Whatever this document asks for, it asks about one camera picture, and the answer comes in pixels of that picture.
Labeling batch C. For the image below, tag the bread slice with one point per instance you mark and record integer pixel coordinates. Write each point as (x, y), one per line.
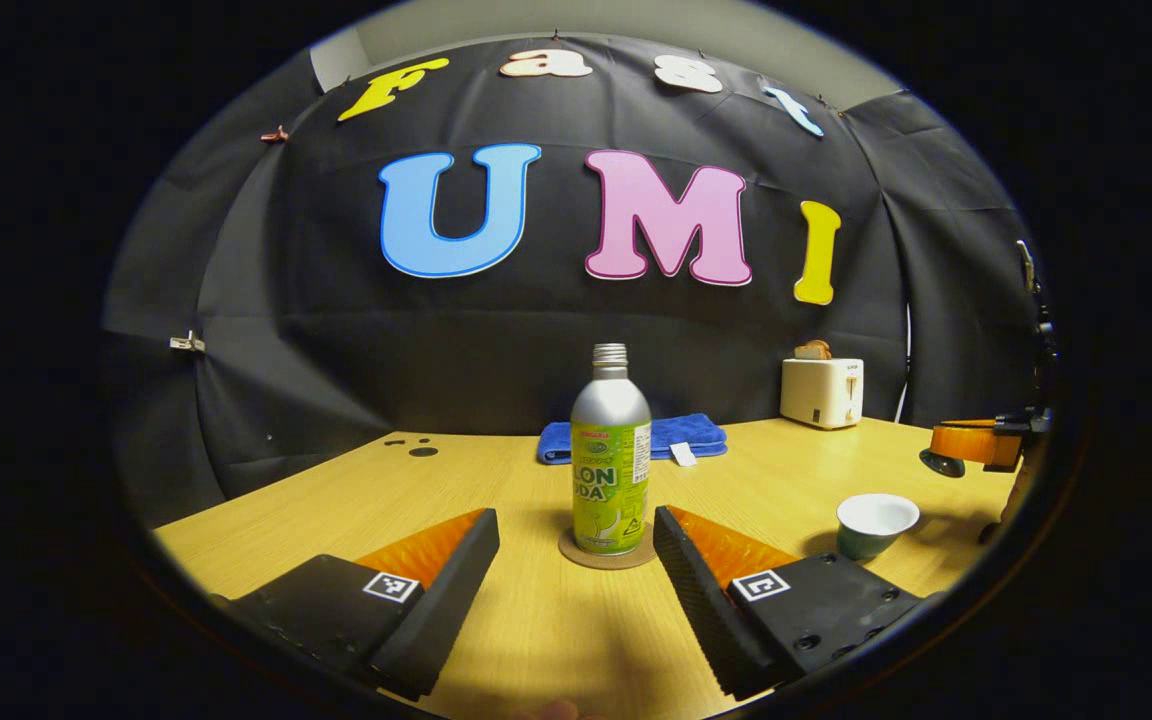
(813, 350)

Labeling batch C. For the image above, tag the copper clip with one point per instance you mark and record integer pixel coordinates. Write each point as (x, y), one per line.
(274, 134)

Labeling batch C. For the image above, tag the white toaster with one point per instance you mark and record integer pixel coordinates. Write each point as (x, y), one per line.
(821, 395)

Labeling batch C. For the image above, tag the silver green water bottle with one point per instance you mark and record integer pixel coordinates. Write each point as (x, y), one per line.
(611, 470)

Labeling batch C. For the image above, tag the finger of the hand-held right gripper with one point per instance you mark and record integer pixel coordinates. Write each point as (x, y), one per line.
(976, 443)

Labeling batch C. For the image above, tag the white teacup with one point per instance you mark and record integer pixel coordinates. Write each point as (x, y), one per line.
(876, 525)

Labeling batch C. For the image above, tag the black backdrop cloth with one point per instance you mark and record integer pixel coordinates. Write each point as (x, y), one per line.
(536, 340)

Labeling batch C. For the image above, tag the silver metal clip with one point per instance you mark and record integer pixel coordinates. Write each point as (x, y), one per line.
(186, 343)

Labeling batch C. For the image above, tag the teal teacup lid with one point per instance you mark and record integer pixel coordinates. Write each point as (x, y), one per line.
(941, 465)

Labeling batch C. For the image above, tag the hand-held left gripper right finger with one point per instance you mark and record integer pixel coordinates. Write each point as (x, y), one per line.
(701, 600)

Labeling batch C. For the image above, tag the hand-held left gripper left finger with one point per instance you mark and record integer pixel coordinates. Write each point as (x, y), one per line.
(456, 590)

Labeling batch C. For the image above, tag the round brown coaster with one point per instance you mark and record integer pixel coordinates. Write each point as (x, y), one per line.
(576, 555)

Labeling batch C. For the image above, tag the folded blue towel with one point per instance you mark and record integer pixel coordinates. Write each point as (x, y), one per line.
(686, 435)

